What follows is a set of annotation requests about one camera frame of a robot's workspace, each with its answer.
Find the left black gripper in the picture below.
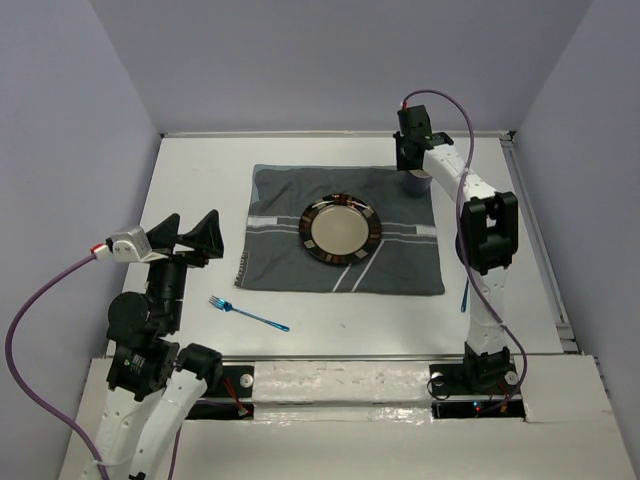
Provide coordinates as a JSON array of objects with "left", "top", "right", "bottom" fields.
[{"left": 145, "top": 206, "right": 225, "bottom": 328}]

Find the purple white cup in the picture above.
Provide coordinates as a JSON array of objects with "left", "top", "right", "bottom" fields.
[{"left": 402, "top": 170, "right": 432, "bottom": 198}]

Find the dark rimmed dinner plate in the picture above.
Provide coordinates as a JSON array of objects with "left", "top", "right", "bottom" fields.
[{"left": 298, "top": 193, "right": 382, "bottom": 266}]

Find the grey striped cloth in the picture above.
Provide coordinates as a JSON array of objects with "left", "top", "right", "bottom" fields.
[{"left": 235, "top": 165, "right": 445, "bottom": 296}]

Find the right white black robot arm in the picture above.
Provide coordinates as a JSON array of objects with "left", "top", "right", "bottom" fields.
[{"left": 394, "top": 105, "right": 519, "bottom": 392}]

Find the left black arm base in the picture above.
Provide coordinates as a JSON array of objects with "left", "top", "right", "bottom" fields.
[{"left": 187, "top": 363, "right": 255, "bottom": 421}]

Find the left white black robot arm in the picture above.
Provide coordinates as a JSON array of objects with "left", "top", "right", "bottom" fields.
[{"left": 81, "top": 210, "right": 224, "bottom": 479}]

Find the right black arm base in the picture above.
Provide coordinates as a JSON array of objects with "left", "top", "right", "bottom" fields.
[{"left": 426, "top": 346, "right": 525, "bottom": 420}]

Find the blue metal fork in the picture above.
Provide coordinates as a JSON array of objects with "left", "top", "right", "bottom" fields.
[{"left": 208, "top": 296, "right": 290, "bottom": 332}]

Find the blue metal spoon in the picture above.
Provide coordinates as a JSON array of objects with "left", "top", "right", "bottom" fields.
[{"left": 460, "top": 278, "right": 470, "bottom": 313}]

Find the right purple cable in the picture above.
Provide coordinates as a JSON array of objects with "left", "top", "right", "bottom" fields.
[{"left": 399, "top": 89, "right": 529, "bottom": 416}]

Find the purple cable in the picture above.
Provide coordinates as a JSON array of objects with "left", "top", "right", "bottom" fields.
[
  {"left": 399, "top": 89, "right": 529, "bottom": 416},
  {"left": 4, "top": 248, "right": 251, "bottom": 480}
]

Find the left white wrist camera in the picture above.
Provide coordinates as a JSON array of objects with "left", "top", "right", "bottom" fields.
[{"left": 90, "top": 226, "right": 171, "bottom": 264}]

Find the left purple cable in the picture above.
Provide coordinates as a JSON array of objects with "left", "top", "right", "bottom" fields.
[{"left": 4, "top": 248, "right": 251, "bottom": 480}]

